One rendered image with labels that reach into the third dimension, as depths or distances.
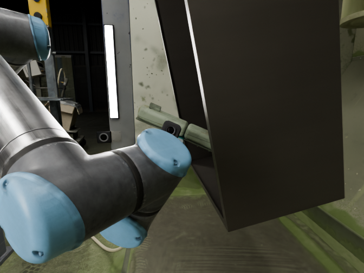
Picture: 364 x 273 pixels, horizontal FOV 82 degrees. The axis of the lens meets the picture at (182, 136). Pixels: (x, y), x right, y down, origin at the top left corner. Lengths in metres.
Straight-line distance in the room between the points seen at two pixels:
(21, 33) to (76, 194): 0.56
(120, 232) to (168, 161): 0.16
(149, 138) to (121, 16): 1.43
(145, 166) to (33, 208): 0.13
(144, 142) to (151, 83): 1.31
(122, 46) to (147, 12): 0.28
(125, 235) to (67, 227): 0.18
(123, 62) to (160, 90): 0.32
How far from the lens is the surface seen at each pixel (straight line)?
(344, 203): 1.47
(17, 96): 0.36
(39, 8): 2.01
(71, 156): 0.26
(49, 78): 1.98
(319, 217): 1.54
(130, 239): 0.40
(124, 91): 1.60
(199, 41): 0.50
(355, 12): 1.74
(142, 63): 1.60
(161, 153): 0.29
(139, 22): 1.66
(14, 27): 0.72
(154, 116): 0.63
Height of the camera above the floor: 0.82
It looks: 11 degrees down
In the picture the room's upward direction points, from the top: straight up
